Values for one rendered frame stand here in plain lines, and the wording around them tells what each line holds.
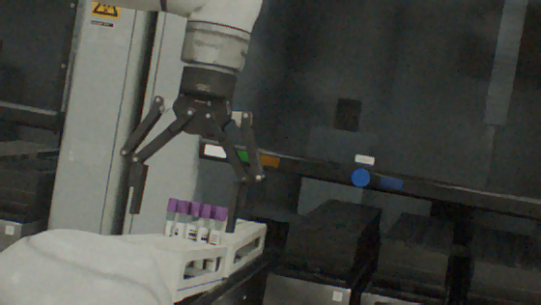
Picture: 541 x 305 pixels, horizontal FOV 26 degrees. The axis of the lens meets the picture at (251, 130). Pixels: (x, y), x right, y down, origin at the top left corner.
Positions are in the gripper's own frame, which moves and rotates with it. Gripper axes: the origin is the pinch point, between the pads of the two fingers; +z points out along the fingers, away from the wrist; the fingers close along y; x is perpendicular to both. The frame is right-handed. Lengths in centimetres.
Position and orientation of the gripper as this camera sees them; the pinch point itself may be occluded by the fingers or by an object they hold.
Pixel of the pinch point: (183, 215)
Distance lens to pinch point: 159.4
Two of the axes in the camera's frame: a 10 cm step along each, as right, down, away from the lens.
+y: 9.7, 1.7, -1.8
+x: 1.7, 0.7, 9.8
